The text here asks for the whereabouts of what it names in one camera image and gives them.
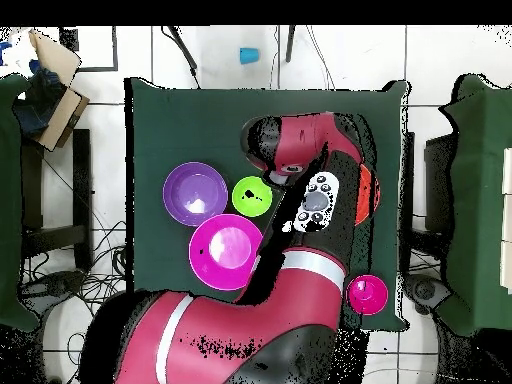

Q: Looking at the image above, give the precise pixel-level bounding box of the large pink bowl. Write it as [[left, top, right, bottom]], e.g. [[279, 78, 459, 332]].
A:
[[188, 213, 264, 292]]

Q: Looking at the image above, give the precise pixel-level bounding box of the wide red bowl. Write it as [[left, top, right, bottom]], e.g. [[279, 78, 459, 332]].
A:
[[354, 163, 381, 227]]

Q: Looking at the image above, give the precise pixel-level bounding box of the small crimson bowl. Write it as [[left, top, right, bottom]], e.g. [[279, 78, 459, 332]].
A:
[[346, 274, 389, 316]]

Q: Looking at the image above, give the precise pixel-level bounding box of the blue cup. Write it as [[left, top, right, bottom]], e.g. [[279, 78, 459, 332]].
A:
[[239, 46, 261, 66]]

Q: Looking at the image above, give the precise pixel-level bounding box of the white box stack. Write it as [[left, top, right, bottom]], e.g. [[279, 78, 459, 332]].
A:
[[499, 146, 512, 296]]

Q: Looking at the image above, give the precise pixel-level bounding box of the small green bowl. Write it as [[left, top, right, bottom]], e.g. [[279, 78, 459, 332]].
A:
[[231, 175, 274, 218]]

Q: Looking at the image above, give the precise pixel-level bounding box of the wide purple bowl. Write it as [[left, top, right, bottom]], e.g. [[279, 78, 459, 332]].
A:
[[162, 161, 229, 228]]

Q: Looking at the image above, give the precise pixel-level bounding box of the dark green table cloth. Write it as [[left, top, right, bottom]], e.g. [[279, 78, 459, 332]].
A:
[[124, 76, 411, 332]]

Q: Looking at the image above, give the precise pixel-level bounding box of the black tripod leg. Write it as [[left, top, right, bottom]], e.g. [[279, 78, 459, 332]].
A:
[[284, 25, 298, 64], [160, 25, 202, 90]]

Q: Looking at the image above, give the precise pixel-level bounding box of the cardboard box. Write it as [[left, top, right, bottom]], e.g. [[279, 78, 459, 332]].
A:
[[26, 28, 91, 152]]

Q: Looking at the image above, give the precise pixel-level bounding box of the dark blue fabric bundle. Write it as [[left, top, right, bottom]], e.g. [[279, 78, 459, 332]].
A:
[[13, 59, 67, 137]]

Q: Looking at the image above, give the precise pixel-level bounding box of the green cloth covered table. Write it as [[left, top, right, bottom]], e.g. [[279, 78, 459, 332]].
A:
[[0, 73, 41, 333], [435, 73, 512, 337]]

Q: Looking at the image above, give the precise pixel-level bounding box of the tangle of black cables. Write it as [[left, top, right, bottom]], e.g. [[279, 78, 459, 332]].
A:
[[21, 219, 129, 384]]

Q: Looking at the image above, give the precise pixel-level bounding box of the black stool frame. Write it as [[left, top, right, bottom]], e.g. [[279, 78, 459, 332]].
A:
[[401, 131, 455, 273], [21, 127, 94, 273]]

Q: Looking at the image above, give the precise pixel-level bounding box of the black square frame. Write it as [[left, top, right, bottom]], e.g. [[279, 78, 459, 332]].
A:
[[58, 25, 120, 74]]

